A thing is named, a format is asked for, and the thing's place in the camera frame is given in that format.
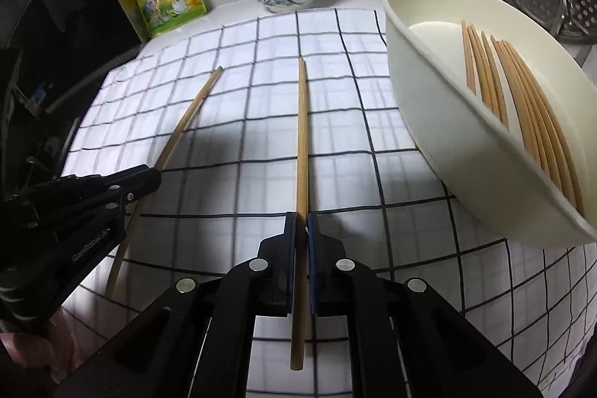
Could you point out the pile of wooden chopsticks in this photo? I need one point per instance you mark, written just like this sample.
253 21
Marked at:
527 99

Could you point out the long single wooden chopstick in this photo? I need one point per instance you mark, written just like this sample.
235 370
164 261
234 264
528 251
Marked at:
302 146
196 104

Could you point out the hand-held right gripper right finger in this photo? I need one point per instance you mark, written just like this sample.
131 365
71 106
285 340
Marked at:
313 258

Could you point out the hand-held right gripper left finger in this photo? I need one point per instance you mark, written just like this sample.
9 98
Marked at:
289 258

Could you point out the white oval plastic basin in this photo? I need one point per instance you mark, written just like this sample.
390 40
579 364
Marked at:
466 174

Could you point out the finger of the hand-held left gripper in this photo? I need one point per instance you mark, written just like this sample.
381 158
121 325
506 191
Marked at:
137 183

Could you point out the black gas stove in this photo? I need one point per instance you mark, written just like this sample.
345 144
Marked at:
42 137

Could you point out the white black checked cloth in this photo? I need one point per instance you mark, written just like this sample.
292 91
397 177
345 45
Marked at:
350 99

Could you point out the person's left hand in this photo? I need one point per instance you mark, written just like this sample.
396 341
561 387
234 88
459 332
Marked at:
23 351

